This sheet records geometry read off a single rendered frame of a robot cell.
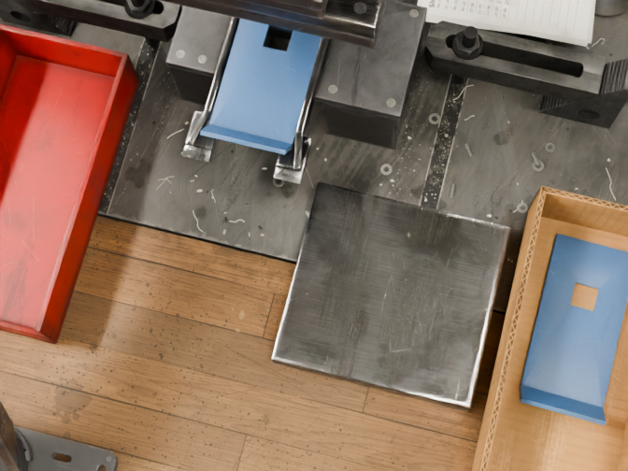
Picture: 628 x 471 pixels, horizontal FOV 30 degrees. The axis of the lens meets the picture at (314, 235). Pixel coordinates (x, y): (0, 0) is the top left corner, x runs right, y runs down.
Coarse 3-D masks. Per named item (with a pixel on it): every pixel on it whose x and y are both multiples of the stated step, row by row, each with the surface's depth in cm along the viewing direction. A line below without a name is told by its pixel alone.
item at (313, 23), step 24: (168, 0) 85; (192, 0) 84; (216, 0) 83; (240, 0) 80; (264, 0) 79; (288, 0) 78; (312, 0) 77; (336, 0) 82; (360, 0) 82; (384, 0) 83; (288, 24) 84; (312, 24) 83; (336, 24) 82; (360, 24) 81
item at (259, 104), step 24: (240, 24) 98; (264, 24) 98; (240, 48) 97; (264, 48) 97; (288, 48) 97; (312, 48) 97; (240, 72) 97; (264, 72) 97; (288, 72) 97; (240, 96) 96; (264, 96) 96; (288, 96) 96; (216, 120) 96; (240, 120) 96; (264, 120) 96; (288, 120) 96; (240, 144) 93; (264, 144) 93; (288, 144) 94
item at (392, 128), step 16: (272, 32) 100; (288, 32) 99; (416, 64) 104; (176, 80) 101; (192, 80) 100; (208, 80) 99; (192, 96) 104; (336, 112) 99; (352, 112) 98; (336, 128) 102; (352, 128) 101; (368, 128) 100; (384, 128) 99; (400, 128) 103; (384, 144) 103
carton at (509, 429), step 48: (528, 240) 95; (624, 240) 101; (528, 288) 100; (576, 288) 100; (528, 336) 99; (624, 336) 99; (624, 384) 98; (480, 432) 96; (528, 432) 97; (576, 432) 97; (624, 432) 97
